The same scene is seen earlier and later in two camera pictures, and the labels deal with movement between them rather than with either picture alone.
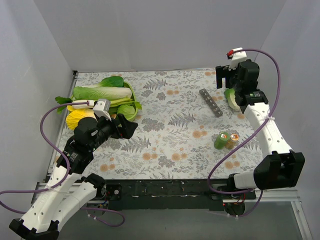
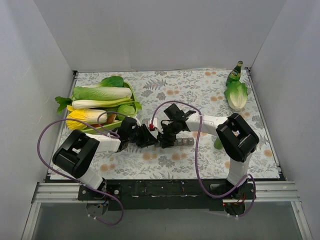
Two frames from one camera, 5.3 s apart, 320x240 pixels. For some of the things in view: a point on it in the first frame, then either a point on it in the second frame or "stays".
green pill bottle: x=220 y=142 stays
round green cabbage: x=128 y=110 stays
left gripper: x=119 y=128 -> x=142 y=135
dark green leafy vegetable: x=112 y=81 stays
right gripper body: x=225 y=73 -> x=169 y=134
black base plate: x=170 y=195 stays
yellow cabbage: x=75 y=115 stays
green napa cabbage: x=101 y=93 stays
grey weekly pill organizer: x=212 y=104 -> x=184 y=141
